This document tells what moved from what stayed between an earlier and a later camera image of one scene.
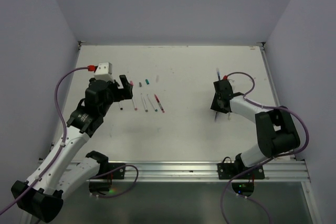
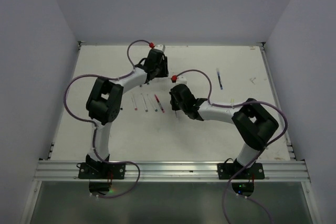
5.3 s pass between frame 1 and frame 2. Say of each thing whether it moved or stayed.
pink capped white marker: stayed
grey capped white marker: stayed
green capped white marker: stayed
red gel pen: stayed
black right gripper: moved
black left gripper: moved
